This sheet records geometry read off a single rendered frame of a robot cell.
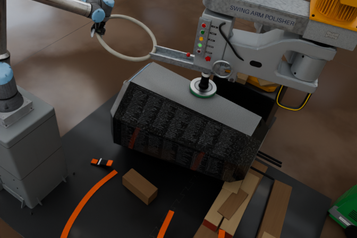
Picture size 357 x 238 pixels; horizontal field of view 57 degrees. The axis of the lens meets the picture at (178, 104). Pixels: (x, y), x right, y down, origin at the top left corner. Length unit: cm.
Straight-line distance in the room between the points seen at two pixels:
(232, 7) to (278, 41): 37
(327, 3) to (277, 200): 171
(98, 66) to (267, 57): 238
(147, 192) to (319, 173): 171
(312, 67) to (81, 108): 232
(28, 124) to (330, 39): 195
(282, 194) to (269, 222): 32
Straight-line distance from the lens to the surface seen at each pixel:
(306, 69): 231
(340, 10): 211
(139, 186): 283
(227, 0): 211
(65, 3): 212
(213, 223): 267
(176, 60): 249
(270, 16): 211
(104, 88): 380
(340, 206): 316
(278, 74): 235
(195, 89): 260
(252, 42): 229
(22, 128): 235
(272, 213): 299
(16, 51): 448
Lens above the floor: 256
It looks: 44 degrees down
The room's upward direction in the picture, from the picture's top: 9 degrees clockwise
